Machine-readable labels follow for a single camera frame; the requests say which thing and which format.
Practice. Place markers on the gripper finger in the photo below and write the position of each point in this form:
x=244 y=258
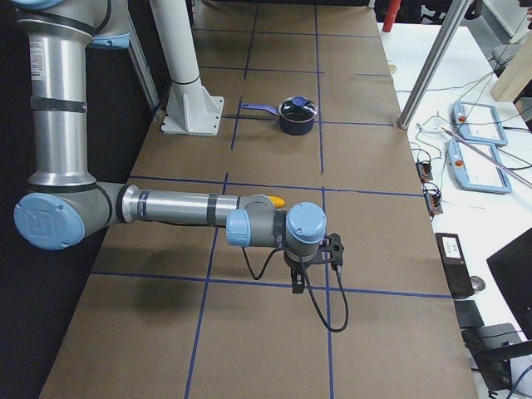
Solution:
x=295 y=282
x=300 y=283

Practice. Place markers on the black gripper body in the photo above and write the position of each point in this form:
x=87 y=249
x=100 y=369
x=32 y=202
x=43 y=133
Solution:
x=294 y=263

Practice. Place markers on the yellow corn cob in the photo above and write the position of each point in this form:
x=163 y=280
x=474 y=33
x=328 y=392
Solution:
x=277 y=202

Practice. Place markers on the glass pot lid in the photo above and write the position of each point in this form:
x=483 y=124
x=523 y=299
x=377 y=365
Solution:
x=298 y=108

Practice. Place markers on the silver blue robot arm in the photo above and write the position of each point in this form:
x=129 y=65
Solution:
x=65 y=203

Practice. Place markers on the dark blue saucepan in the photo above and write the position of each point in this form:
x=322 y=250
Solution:
x=287 y=126

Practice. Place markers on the lower orange connector block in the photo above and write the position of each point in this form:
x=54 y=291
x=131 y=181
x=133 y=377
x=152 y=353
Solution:
x=433 y=201

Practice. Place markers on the orange connector block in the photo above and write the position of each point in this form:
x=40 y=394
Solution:
x=433 y=201
x=424 y=169

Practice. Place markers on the upper orange connector block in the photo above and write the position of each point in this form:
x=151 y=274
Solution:
x=424 y=169

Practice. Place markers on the black box with label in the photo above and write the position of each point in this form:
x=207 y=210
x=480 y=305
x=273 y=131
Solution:
x=454 y=265

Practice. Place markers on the grey round knob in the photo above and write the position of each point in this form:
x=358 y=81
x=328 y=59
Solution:
x=477 y=283

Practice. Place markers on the white pillar with base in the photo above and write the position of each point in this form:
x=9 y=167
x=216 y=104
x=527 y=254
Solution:
x=190 y=109

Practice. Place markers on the near teach pendant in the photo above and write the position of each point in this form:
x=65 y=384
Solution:
x=471 y=169

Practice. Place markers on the teach pendant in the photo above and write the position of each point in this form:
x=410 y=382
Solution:
x=478 y=122
x=471 y=169

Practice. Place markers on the thin metal rod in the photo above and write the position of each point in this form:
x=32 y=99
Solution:
x=492 y=160

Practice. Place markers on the black monitor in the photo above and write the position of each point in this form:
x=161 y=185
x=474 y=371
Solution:
x=511 y=270

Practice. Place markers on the far teach pendant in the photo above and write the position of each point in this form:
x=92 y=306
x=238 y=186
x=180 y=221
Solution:
x=478 y=122

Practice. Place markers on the red cylinder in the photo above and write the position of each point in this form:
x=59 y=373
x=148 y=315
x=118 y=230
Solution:
x=393 y=9

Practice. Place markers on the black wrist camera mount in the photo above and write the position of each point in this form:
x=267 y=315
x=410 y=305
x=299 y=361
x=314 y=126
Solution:
x=330 y=251

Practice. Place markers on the aluminium frame post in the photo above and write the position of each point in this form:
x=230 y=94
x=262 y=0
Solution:
x=443 y=39

